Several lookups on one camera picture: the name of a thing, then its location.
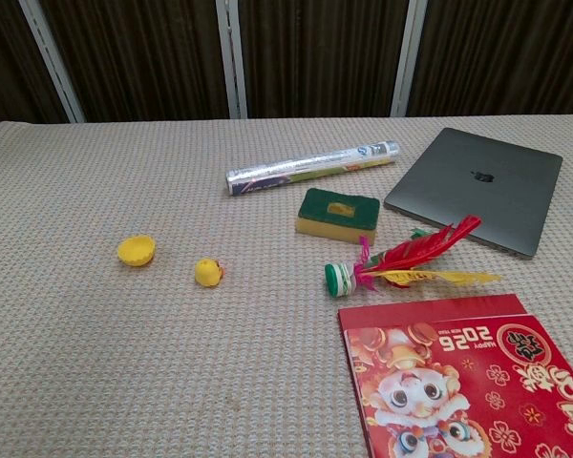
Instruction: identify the small yellow duck toy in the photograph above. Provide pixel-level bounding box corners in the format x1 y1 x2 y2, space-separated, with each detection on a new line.
194 258 227 288

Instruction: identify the yellow bowl-shaped cap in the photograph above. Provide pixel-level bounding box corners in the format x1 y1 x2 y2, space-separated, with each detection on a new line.
117 234 158 268

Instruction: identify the green yellow sponge block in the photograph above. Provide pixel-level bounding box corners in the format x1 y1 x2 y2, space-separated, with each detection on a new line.
294 187 381 246

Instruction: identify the silver foil roll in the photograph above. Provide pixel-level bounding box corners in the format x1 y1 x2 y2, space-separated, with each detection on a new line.
224 138 405 198

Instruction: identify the red yellow feather shuttlecock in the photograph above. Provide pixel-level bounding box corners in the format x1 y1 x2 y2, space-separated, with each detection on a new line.
324 214 504 300

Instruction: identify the beige woven tablecloth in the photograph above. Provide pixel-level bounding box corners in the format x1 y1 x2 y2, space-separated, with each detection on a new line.
0 113 573 458

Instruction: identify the grey closed laptop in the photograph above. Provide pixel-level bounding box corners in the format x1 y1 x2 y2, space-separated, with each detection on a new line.
382 126 564 261

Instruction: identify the red new year envelope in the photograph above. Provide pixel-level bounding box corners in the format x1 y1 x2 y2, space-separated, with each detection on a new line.
342 314 573 458

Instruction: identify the white slotted wall rail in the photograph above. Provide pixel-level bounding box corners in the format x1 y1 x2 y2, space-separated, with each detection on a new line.
390 0 430 118
18 0 86 124
215 0 249 120

